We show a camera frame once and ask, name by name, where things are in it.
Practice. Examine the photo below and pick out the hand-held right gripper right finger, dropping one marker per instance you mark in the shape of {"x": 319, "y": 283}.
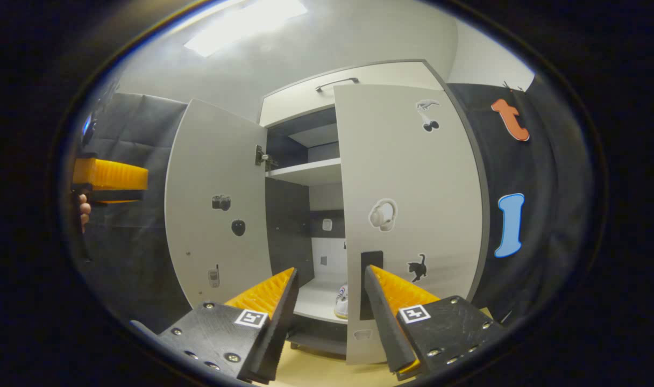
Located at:
{"x": 386, "y": 328}

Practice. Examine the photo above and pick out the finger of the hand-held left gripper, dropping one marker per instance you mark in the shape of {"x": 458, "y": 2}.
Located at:
{"x": 112, "y": 174}

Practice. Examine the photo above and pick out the white shoe cabinet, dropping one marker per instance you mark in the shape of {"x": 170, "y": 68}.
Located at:
{"x": 305, "y": 172}

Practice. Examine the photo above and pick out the white door with headphones sticker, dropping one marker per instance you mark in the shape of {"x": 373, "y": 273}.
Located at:
{"x": 413, "y": 172}

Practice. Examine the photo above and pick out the ceiling light panel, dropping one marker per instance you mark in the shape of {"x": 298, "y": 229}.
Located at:
{"x": 246, "y": 27}

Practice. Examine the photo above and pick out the white shoe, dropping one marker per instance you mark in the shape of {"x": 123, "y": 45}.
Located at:
{"x": 342, "y": 303}

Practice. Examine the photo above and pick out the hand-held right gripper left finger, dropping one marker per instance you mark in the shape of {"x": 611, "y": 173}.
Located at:
{"x": 278, "y": 328}

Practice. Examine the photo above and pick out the white door with camera sticker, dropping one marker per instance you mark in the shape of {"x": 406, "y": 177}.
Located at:
{"x": 214, "y": 161}

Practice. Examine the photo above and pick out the metal door hinge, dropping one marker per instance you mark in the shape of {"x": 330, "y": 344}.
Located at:
{"x": 262, "y": 157}

